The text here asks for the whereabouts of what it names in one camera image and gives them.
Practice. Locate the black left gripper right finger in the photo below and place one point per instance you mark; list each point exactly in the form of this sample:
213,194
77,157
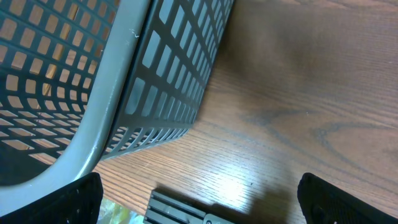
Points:
324,203

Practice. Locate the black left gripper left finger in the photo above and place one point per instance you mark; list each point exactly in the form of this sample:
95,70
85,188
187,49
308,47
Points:
77,202

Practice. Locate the grey plastic mesh basket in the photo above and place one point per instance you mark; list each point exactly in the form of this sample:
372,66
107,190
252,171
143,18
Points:
87,80

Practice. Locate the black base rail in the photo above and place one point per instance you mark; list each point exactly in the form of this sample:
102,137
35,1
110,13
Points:
163,209

